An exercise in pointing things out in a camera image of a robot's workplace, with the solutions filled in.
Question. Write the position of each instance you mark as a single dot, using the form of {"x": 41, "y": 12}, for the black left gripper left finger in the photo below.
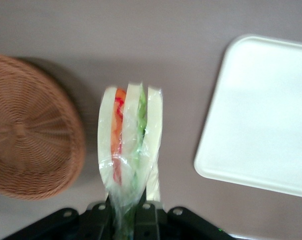
{"x": 100, "y": 222}

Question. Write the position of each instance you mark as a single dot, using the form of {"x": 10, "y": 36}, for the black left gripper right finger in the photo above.
{"x": 146, "y": 222}

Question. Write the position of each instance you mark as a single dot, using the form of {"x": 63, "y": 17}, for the triangle sandwich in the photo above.
{"x": 129, "y": 140}

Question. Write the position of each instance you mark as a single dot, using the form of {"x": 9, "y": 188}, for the round brown wicker basket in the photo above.
{"x": 31, "y": 130}

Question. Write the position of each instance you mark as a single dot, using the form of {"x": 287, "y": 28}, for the beige plastic tray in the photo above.
{"x": 260, "y": 115}

